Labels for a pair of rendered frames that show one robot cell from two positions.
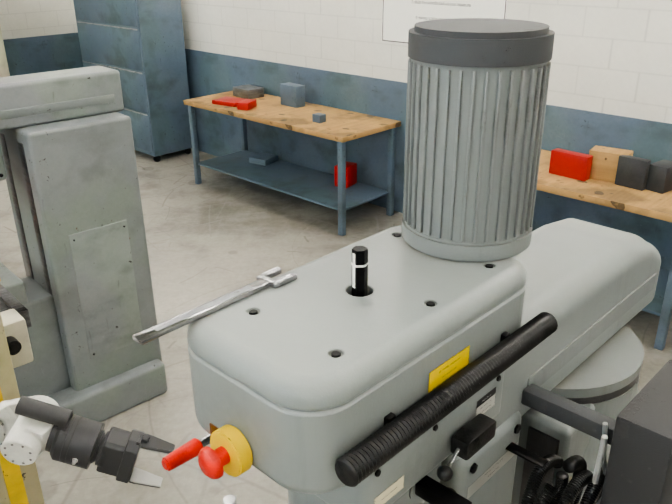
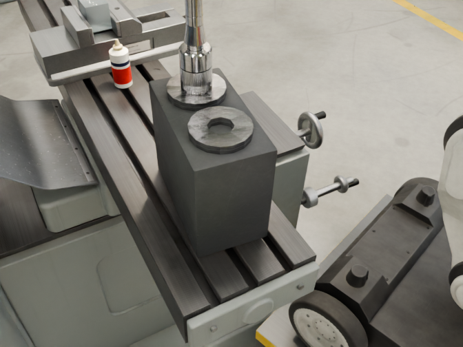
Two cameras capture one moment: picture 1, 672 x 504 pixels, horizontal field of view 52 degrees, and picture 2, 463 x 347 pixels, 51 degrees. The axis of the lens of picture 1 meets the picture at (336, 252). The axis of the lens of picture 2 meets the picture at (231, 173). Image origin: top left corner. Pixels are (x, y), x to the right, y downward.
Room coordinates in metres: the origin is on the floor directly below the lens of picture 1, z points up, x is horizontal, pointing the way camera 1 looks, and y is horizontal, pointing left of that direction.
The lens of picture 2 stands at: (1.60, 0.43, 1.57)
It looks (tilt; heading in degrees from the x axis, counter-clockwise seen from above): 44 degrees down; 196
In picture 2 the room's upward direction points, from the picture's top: 2 degrees clockwise
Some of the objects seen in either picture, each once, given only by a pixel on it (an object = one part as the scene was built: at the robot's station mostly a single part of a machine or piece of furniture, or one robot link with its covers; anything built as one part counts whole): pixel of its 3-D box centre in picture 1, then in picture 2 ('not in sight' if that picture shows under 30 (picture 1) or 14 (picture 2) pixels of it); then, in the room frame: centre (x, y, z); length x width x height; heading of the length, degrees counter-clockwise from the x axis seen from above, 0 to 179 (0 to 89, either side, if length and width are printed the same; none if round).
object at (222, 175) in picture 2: not in sight; (209, 156); (1.07, 0.24, 1.06); 0.22 x 0.12 x 0.20; 40
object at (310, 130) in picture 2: not in sight; (300, 133); (0.47, 0.31, 0.66); 0.16 x 0.12 x 0.12; 136
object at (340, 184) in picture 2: not in sight; (330, 188); (0.55, 0.44, 0.54); 0.22 x 0.06 x 0.06; 136
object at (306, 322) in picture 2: not in sight; (326, 328); (0.98, 0.50, 0.50); 0.20 x 0.05 x 0.20; 65
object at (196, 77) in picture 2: not in sight; (196, 69); (1.03, 0.21, 1.19); 0.05 x 0.05 x 0.06
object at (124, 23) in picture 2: not in sight; (119, 16); (0.67, -0.12, 1.05); 0.12 x 0.06 x 0.04; 48
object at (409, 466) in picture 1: (378, 404); not in sight; (0.86, -0.06, 1.68); 0.34 x 0.24 x 0.10; 136
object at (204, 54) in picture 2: not in sight; (195, 49); (1.03, 0.21, 1.22); 0.05 x 0.05 x 0.01
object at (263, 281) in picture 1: (218, 303); not in sight; (0.79, 0.15, 1.89); 0.24 x 0.04 x 0.01; 137
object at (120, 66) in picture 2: not in sight; (120, 62); (0.80, -0.06, 1.01); 0.04 x 0.04 x 0.11
